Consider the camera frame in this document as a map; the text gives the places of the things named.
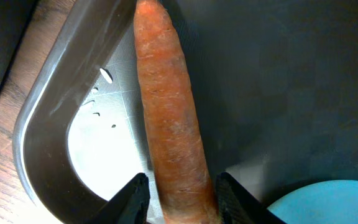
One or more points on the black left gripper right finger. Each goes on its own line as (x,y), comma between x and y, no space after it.
(237,205)

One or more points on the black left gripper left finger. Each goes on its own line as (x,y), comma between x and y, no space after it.
(129,206)

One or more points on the orange carrot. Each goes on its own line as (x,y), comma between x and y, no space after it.
(184,187)

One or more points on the light blue rice bowl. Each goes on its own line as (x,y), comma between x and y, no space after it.
(334,201)

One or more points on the brown serving tray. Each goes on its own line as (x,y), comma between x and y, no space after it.
(275,85)

